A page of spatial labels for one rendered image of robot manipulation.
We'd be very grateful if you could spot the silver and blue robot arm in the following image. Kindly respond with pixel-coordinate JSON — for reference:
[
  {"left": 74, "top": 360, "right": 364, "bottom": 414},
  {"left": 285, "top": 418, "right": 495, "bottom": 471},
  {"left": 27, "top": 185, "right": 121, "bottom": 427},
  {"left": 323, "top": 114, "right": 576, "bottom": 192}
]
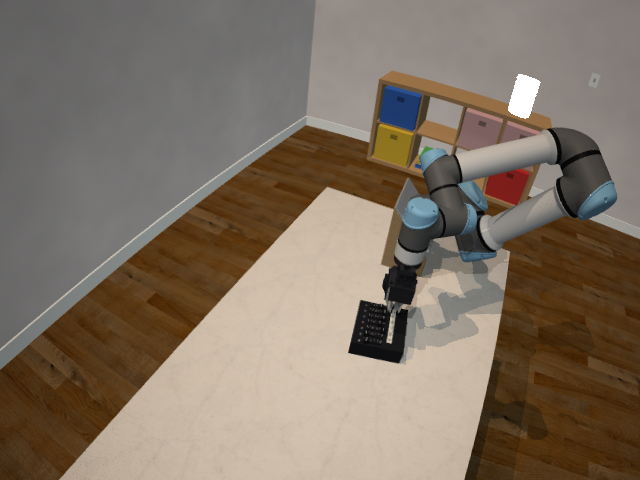
[{"left": 394, "top": 127, "right": 617, "bottom": 266}]

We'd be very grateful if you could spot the black lighting desk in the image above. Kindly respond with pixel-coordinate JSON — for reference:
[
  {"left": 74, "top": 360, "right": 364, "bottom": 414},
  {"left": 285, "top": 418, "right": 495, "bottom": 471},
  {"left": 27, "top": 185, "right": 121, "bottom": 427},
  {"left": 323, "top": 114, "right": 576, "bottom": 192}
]
[{"left": 348, "top": 300, "right": 408, "bottom": 363}]

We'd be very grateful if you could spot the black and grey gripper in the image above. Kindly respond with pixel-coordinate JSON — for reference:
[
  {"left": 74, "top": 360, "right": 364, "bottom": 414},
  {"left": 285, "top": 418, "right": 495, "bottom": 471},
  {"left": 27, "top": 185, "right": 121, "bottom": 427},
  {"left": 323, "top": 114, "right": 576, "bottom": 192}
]
[{"left": 382, "top": 255, "right": 422, "bottom": 313}]

